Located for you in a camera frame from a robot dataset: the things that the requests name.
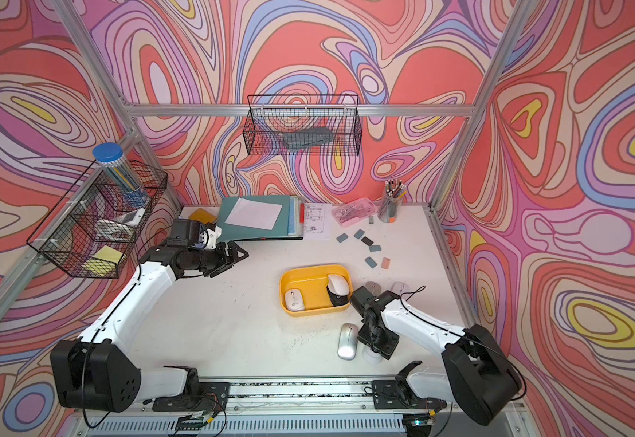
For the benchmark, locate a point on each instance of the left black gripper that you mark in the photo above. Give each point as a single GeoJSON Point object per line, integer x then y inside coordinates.
{"type": "Point", "coordinates": [224, 260]}

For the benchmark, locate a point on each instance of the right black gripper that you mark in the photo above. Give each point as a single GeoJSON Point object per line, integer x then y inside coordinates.
{"type": "Point", "coordinates": [386, 349]}

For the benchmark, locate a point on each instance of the silver grey mouse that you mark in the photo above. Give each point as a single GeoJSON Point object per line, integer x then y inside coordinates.
{"type": "Point", "coordinates": [347, 342]}

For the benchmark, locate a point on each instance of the grey white mouse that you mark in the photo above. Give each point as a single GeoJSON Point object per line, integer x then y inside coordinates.
{"type": "Point", "coordinates": [374, 288]}

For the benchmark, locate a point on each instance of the small white mouse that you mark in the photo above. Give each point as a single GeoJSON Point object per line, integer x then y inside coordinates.
{"type": "Point", "coordinates": [294, 300]}

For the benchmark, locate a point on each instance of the yellow storage box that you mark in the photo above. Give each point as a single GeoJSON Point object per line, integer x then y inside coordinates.
{"type": "Point", "coordinates": [312, 282]}

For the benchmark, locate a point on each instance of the white mouse with logo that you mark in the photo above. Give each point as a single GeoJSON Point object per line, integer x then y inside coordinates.
{"type": "Point", "coordinates": [371, 357]}

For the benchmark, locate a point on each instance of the white round mouse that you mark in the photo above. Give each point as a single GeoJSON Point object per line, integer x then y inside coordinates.
{"type": "Point", "coordinates": [399, 288]}

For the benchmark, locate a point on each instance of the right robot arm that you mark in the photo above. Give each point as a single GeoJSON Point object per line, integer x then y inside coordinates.
{"type": "Point", "coordinates": [476, 375]}

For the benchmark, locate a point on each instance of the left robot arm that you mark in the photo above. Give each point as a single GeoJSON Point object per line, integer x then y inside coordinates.
{"type": "Point", "coordinates": [94, 371]}

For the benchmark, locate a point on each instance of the pink plastic clip box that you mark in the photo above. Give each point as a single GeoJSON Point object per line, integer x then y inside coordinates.
{"type": "Point", "coordinates": [353, 212]}

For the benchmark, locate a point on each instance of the white tape dispenser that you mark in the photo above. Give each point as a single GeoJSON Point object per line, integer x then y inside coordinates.
{"type": "Point", "coordinates": [119, 229]}

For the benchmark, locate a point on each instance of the white paper sheet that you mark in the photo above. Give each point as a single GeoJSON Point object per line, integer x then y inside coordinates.
{"type": "Point", "coordinates": [254, 214]}

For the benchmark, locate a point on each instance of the yellow sticky notes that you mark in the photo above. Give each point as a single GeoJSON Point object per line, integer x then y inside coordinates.
{"type": "Point", "coordinates": [103, 262]}

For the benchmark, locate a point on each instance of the green folder stack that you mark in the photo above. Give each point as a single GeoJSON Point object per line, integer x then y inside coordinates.
{"type": "Point", "coordinates": [288, 226]}

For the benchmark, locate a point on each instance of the blue lid pencil jar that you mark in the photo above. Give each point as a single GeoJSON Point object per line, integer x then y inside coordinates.
{"type": "Point", "coordinates": [111, 157]}

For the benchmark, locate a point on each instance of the mesh pen cup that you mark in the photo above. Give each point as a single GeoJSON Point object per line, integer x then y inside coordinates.
{"type": "Point", "coordinates": [394, 194]}

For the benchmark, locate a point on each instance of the printed instruction sheet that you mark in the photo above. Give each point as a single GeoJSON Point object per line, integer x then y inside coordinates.
{"type": "Point", "coordinates": [315, 225]}

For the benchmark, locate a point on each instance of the black wire basket left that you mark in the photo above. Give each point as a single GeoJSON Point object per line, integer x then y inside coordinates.
{"type": "Point", "coordinates": [70, 240]}

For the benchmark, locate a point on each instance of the black wire basket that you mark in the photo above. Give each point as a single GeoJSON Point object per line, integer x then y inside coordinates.
{"type": "Point", "coordinates": [270, 116]}
{"type": "Point", "coordinates": [70, 240]}

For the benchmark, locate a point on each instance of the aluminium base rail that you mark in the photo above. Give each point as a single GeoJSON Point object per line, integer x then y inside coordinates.
{"type": "Point", "coordinates": [322, 406]}

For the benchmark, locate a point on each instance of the black wire basket back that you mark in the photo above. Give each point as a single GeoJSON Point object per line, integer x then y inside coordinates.
{"type": "Point", "coordinates": [270, 116]}

